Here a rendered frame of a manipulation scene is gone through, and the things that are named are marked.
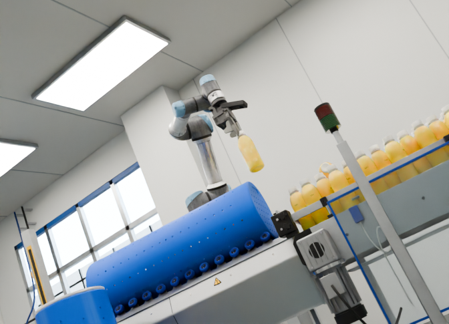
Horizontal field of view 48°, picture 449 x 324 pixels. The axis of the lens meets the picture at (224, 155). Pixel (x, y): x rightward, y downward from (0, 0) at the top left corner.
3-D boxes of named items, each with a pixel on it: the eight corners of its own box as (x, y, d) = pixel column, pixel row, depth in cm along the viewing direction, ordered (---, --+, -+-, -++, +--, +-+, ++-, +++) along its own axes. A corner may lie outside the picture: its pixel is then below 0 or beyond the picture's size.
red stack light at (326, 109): (321, 123, 189) (316, 115, 190) (336, 115, 187) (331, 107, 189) (317, 119, 183) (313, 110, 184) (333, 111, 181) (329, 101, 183)
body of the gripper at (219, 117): (224, 131, 230) (214, 111, 236) (239, 121, 228) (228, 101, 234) (216, 126, 224) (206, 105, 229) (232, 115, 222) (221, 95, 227)
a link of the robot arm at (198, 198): (190, 222, 283) (182, 201, 288) (212, 214, 287) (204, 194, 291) (192, 216, 272) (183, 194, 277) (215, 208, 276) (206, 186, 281)
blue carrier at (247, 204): (128, 318, 249) (113, 265, 261) (284, 242, 230) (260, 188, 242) (93, 319, 224) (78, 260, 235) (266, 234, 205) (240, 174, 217)
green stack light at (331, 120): (327, 135, 187) (321, 124, 189) (342, 127, 186) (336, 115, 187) (324, 131, 181) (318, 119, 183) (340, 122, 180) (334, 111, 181)
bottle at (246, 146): (268, 164, 212) (250, 128, 220) (253, 166, 209) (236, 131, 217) (262, 172, 218) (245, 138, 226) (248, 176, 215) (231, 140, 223)
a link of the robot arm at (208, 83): (212, 82, 243) (214, 70, 236) (222, 99, 238) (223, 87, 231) (198, 87, 241) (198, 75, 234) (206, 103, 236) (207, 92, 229)
